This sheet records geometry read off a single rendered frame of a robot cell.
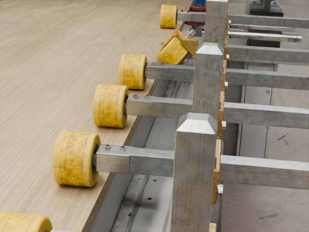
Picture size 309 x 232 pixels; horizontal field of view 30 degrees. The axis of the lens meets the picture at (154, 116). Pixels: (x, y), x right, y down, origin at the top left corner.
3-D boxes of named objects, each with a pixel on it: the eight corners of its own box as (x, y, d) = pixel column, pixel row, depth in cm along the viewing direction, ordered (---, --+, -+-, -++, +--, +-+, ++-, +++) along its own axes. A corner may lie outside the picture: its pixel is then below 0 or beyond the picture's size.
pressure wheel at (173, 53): (171, 66, 161) (191, 45, 158) (168, 73, 154) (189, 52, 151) (155, 51, 160) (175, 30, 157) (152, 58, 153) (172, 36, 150)
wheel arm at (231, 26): (294, 33, 250) (294, 23, 248) (294, 34, 247) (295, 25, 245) (193, 26, 255) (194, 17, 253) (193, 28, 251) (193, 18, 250)
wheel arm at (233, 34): (300, 43, 226) (301, 33, 225) (300, 45, 223) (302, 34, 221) (189, 37, 231) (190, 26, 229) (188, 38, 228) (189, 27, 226)
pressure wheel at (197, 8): (197, 28, 259) (199, 2, 255) (210, 31, 253) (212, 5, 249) (185, 30, 254) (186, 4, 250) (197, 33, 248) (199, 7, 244)
